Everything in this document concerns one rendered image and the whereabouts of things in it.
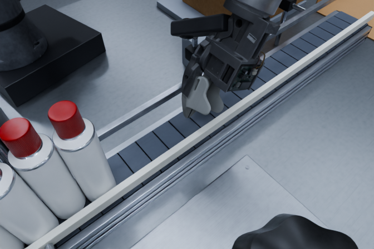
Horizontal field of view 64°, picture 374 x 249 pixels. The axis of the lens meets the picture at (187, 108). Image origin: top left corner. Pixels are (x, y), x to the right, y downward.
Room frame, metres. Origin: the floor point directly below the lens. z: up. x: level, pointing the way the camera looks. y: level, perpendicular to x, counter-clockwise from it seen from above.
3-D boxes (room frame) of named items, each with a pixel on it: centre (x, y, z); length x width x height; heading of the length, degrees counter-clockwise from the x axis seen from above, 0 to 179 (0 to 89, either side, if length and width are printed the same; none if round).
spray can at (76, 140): (0.22, 0.14, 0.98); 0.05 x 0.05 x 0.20
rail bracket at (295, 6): (0.65, -0.26, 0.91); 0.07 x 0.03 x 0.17; 40
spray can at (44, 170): (0.19, 0.19, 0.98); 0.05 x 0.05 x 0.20
